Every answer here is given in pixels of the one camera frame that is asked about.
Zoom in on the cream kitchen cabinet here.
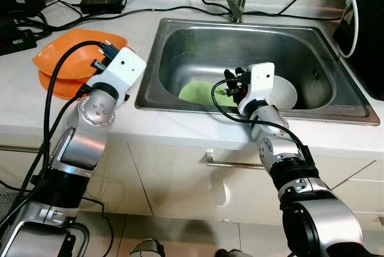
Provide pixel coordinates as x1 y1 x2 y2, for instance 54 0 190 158
0 130 384 234

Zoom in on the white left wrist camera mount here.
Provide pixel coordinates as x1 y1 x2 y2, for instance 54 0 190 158
87 47 148 104

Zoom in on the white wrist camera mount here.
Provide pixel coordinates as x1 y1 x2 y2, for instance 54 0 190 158
238 62 277 115
87 47 148 104

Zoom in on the black power adapter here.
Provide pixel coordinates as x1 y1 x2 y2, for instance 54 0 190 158
79 0 125 14

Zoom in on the orange bowl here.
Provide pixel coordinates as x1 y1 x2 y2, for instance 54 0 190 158
33 29 128 80

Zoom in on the stainless steel sink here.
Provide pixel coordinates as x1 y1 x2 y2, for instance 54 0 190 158
135 18 382 127

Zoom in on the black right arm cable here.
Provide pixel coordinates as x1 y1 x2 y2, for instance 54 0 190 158
210 79 310 162

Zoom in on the white bowl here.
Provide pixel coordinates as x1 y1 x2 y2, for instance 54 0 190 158
264 76 299 110

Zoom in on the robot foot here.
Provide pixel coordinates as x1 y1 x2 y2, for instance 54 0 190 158
131 239 166 257
215 248 253 257

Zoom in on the black power strip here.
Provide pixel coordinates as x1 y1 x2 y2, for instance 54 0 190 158
0 26 38 56

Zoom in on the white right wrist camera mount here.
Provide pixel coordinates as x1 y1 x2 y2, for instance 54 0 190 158
238 62 277 115

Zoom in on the green plate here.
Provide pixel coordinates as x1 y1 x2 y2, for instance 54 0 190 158
178 80 241 107

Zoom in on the orange plate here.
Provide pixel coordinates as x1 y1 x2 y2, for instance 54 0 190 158
38 68 91 100

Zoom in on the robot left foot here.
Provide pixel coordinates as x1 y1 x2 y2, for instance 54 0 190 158
131 239 166 257

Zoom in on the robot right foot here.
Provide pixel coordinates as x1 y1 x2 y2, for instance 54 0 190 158
215 248 253 257

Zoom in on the white hose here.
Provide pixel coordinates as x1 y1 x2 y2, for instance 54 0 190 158
335 0 360 58

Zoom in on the long metal drawer handle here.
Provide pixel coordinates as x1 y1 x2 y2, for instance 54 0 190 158
206 149 268 171

